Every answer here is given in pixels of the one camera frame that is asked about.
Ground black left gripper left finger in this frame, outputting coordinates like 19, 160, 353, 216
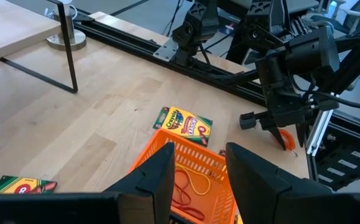
0, 142, 177, 224

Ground wooden riser shelf black legs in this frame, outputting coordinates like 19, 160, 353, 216
0, 0, 79, 94

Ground orange plastic basket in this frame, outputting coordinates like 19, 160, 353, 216
129, 128, 239, 224

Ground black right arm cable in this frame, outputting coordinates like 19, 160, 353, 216
291, 74, 360, 110

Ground white knob on stand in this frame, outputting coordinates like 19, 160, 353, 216
44, 0, 88, 52

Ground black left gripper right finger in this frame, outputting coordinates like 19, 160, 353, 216
225, 142, 360, 224

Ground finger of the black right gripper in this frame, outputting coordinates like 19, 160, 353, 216
268, 126, 288, 151
296, 123, 308, 149

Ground black keyboard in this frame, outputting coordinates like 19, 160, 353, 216
290, 14, 314, 37

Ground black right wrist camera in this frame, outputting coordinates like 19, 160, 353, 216
285, 26, 341, 75

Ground yellow rubber band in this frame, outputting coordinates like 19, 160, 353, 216
175, 164, 212, 197

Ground silver mounting plate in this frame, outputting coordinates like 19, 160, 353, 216
152, 39, 179, 62

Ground silver aluminium bar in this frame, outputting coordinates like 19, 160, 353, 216
305, 108, 335, 158

